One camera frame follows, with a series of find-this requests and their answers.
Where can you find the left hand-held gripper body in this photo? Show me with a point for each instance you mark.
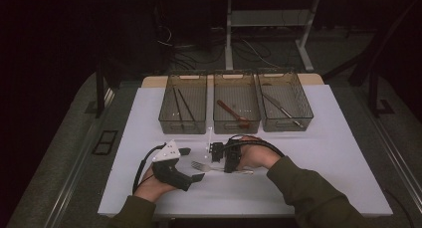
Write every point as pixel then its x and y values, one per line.
pixel 171 175

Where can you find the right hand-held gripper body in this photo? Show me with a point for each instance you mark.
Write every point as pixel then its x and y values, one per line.
pixel 217 151

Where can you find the silver metal fork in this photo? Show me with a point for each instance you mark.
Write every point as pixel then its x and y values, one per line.
pixel 199 166

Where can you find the red-brown wooden spoon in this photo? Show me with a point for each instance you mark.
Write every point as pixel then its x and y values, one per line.
pixel 229 110

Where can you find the black chopstick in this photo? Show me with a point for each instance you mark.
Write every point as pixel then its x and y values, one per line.
pixel 187 105
pixel 177 107

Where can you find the smoked transparent plastic basket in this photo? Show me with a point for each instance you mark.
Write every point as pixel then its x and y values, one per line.
pixel 239 98
pixel 192 103
pixel 292 98

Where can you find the silver metal knife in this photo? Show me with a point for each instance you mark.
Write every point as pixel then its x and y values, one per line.
pixel 277 105

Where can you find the person's right hand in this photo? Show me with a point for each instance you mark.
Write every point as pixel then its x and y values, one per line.
pixel 257 156

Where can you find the person's left hand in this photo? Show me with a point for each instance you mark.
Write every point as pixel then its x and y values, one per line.
pixel 150 190

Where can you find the white table mat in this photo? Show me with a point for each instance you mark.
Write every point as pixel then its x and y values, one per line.
pixel 232 198

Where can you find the black metal stand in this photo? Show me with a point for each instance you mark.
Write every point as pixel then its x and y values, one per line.
pixel 374 95

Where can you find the metal floor rail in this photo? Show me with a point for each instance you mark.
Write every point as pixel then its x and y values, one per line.
pixel 398 168
pixel 76 175

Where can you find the white metal desk frame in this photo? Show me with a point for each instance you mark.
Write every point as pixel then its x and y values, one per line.
pixel 229 39

